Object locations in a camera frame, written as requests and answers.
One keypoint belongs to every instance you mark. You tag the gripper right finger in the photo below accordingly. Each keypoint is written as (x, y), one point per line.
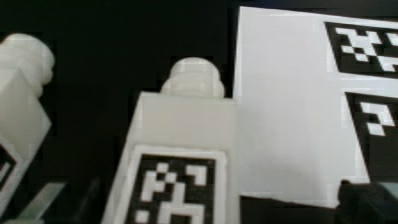
(368, 203)

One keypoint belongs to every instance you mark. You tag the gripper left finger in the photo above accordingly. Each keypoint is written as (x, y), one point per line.
(62, 205)

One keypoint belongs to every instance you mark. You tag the white table leg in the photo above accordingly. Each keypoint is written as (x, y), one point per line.
(174, 184)
(26, 63)

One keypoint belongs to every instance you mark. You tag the white sheet with fiducial markers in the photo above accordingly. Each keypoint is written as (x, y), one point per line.
(316, 94)

